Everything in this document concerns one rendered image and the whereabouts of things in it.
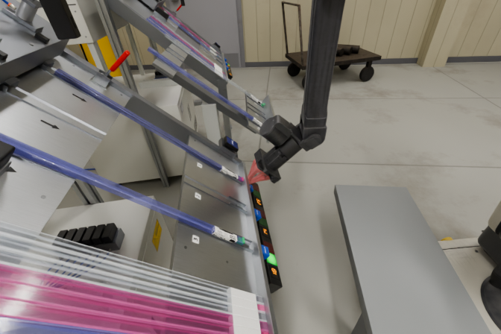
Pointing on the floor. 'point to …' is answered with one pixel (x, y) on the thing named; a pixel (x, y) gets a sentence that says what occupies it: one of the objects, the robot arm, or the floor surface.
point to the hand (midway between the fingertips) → (249, 181)
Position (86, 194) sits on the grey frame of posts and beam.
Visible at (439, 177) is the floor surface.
